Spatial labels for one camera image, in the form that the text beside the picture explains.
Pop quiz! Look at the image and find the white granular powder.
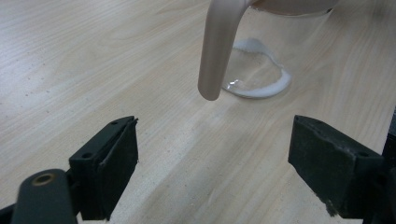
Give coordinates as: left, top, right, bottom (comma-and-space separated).
222, 37, 292, 100

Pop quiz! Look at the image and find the clear glass jar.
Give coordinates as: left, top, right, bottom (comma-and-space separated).
197, 0, 340, 102

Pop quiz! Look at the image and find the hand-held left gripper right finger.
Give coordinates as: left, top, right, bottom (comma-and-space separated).
288, 115, 386, 218

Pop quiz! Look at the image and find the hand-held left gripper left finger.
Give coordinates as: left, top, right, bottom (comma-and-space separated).
68, 116, 139, 221

